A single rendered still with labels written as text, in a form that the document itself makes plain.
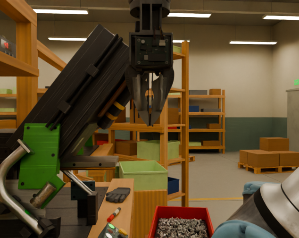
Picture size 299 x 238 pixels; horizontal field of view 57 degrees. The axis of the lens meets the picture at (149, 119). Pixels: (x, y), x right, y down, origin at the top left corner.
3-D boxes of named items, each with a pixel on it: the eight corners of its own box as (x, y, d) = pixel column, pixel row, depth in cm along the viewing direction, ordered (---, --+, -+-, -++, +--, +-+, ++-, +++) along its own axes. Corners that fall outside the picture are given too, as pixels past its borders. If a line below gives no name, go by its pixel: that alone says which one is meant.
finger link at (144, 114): (131, 126, 45) (131, 70, 45) (132, 125, 51) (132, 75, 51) (150, 126, 46) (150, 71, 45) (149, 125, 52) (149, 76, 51)
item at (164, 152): (161, 222, 334) (161, 25, 331) (67, 187, 496) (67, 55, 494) (188, 211, 372) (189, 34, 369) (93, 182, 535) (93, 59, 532)
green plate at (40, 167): (61, 189, 93) (66, 128, 98) (54, 188, 85) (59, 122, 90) (27, 189, 93) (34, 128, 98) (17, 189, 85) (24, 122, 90)
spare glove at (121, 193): (112, 191, 145) (112, 186, 145) (132, 191, 144) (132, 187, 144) (100, 202, 126) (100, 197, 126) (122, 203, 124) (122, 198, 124)
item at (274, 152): (279, 165, 716) (279, 137, 715) (303, 171, 638) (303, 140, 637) (237, 167, 690) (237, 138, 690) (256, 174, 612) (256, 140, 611)
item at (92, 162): (118, 162, 116) (118, 155, 116) (115, 170, 100) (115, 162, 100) (24, 163, 114) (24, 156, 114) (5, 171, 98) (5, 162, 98)
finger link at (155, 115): (150, 126, 46) (150, 71, 45) (149, 125, 52) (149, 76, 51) (169, 126, 46) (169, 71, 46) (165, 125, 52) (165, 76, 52)
